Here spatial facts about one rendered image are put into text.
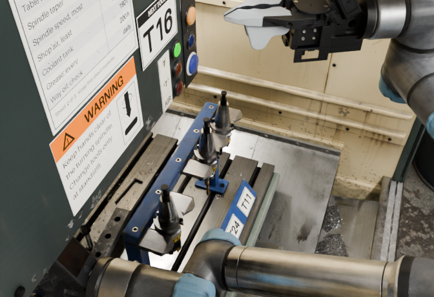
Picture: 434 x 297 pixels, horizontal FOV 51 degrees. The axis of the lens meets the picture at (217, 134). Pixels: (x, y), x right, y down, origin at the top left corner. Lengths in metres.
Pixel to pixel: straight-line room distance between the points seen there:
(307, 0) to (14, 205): 0.47
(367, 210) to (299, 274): 1.13
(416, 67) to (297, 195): 0.96
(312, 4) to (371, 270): 0.37
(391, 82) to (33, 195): 0.58
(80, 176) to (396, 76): 0.51
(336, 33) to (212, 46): 0.90
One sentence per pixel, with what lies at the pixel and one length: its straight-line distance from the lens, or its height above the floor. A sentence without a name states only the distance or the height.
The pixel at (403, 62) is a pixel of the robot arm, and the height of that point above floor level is 1.62.
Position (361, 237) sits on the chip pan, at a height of 0.66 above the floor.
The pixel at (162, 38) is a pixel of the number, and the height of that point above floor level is 1.72.
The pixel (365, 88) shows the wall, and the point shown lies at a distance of 1.51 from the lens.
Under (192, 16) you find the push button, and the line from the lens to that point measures 0.66.
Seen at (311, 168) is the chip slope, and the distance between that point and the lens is 1.68.
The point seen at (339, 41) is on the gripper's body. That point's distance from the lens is 0.72.
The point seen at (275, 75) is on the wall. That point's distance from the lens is 1.55.
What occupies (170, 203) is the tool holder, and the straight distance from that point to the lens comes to 0.95.
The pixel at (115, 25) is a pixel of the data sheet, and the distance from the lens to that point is 0.49.
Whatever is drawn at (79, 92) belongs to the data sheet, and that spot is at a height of 1.75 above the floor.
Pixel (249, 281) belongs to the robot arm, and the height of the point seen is 1.38.
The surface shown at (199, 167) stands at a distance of 1.11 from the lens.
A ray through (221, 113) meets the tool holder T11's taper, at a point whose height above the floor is 1.27.
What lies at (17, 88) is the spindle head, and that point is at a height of 1.80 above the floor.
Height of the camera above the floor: 2.02
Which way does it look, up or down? 43 degrees down
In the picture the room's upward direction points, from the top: straight up
